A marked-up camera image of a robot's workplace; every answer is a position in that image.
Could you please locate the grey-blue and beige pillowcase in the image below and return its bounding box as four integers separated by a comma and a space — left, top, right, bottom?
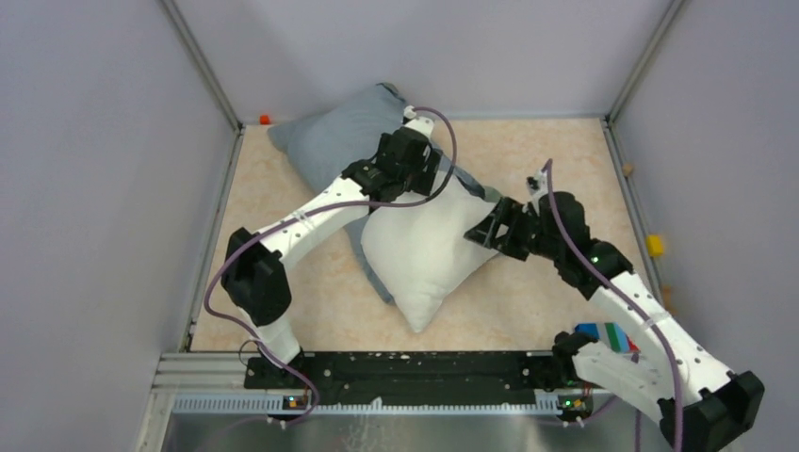
267, 82, 501, 304

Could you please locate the aluminium frame rail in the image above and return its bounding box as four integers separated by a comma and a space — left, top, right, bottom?
153, 351, 608, 423

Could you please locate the white pillow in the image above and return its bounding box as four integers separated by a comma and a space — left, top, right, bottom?
361, 175, 501, 333

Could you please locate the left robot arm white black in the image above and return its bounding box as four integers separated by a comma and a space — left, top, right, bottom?
220, 119, 441, 389

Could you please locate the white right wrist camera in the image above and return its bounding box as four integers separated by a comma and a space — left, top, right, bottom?
526, 168, 549, 202

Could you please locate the multicolour toy brick stack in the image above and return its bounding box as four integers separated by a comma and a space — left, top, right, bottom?
574, 322, 639, 354

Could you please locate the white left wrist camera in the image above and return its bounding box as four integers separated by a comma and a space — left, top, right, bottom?
403, 105, 434, 139

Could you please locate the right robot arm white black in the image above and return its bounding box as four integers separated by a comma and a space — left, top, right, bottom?
464, 192, 765, 451

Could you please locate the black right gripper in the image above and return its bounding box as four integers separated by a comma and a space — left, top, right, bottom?
465, 197, 563, 263

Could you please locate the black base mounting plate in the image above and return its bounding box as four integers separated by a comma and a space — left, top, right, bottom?
244, 351, 588, 407

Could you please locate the small yellow block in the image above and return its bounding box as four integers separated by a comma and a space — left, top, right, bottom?
644, 234, 665, 257

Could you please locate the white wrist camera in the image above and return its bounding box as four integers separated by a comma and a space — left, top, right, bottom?
403, 105, 434, 139
526, 168, 549, 202

